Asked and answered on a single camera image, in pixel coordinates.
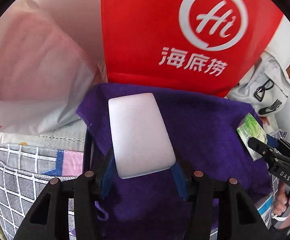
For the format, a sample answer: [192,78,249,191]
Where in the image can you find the green pocket tissue pack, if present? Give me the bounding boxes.
[237,113,268,161]

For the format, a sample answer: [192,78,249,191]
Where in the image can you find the white sponge block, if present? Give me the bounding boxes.
[108,93,176,179]

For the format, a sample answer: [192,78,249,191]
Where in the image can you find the person's right hand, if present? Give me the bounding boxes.
[273,181,290,230]

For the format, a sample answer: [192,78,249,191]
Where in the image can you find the blue tissue pack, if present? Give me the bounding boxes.
[255,193,275,229]

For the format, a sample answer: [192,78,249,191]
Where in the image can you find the grey Nike waist bag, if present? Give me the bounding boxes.
[227,51,290,117]

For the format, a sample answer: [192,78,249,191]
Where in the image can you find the grey checkered cloth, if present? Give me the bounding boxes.
[0,144,78,239]

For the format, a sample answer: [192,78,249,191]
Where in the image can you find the purple towel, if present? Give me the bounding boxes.
[76,83,271,239]

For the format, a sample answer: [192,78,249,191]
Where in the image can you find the patterned bed sheet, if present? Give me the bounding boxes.
[0,119,87,152]

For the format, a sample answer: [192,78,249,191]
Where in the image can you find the red paper shopping bag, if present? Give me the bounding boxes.
[101,0,283,97]

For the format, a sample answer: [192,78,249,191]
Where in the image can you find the white Miniso plastic bag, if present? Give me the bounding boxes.
[0,0,104,135]

